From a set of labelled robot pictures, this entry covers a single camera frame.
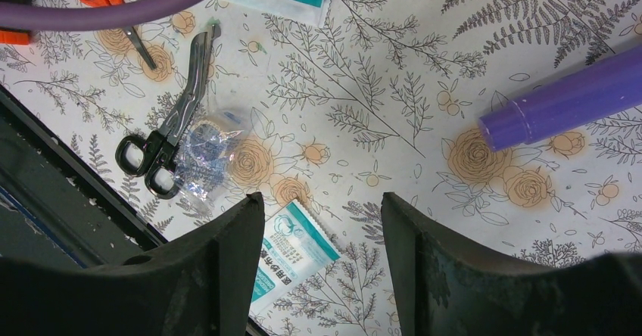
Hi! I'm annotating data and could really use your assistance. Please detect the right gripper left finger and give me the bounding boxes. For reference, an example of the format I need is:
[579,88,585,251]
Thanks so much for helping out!
[1,192,265,335]

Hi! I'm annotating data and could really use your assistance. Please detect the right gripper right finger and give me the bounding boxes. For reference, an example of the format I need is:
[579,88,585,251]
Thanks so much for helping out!
[381,192,641,335]

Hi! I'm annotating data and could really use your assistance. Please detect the clear bag blue tape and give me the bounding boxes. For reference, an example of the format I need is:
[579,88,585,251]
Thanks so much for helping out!
[173,109,251,216]

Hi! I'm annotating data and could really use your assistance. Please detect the teal dressing packet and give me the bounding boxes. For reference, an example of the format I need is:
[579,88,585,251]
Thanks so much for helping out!
[250,199,341,315]

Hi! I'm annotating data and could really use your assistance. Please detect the purple cylindrical tube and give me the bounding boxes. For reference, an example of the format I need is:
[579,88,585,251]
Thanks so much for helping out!
[478,45,641,151]

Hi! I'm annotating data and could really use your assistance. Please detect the black bandage shears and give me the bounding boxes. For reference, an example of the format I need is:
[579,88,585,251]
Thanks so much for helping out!
[114,23,221,200]

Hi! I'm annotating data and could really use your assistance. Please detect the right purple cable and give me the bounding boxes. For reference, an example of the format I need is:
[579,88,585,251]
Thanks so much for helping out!
[0,0,242,33]

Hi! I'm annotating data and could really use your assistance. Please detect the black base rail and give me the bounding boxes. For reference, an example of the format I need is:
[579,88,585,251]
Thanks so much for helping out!
[1,90,262,335]

